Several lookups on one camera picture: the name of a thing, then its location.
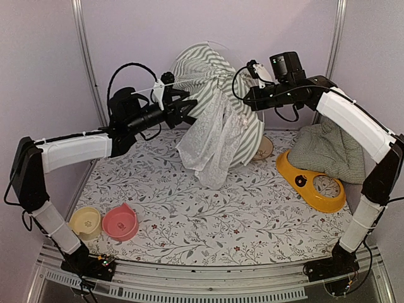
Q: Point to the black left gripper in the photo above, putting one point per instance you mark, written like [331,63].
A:
[175,114]

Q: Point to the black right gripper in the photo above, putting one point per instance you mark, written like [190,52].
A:
[257,103]

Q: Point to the green striped pet tent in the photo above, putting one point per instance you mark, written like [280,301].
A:
[226,132]

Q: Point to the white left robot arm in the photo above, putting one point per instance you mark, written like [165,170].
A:
[35,159]

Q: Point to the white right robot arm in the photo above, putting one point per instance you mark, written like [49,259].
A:
[380,145]

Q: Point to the yellow double pet bowl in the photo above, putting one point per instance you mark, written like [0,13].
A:
[303,181]

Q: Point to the pink pet bowl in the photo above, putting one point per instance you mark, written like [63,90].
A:
[121,223]

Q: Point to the cream pet bowl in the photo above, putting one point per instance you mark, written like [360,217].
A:
[86,223]

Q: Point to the round wooden floral plate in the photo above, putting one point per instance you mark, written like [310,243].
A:
[265,149]

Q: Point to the green checked cushion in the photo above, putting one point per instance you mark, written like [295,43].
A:
[328,149]

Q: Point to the floral table mat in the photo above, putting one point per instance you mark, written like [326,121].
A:
[256,217]

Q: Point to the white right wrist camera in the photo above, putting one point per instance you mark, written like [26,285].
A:
[259,73]

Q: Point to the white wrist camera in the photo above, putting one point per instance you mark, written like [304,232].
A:
[165,80]
[259,73]

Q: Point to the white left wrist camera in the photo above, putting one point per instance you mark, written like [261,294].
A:
[165,80]

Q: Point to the aluminium frame post right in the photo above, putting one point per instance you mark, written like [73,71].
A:
[336,37]

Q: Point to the aluminium frame post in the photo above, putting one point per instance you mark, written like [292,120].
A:
[336,37]
[79,21]

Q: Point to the aluminium frame post left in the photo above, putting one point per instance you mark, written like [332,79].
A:
[79,21]

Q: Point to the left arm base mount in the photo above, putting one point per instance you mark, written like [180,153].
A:
[84,264]

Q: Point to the front aluminium rail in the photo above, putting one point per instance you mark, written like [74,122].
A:
[148,282]

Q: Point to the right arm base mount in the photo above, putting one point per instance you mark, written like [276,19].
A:
[323,269]

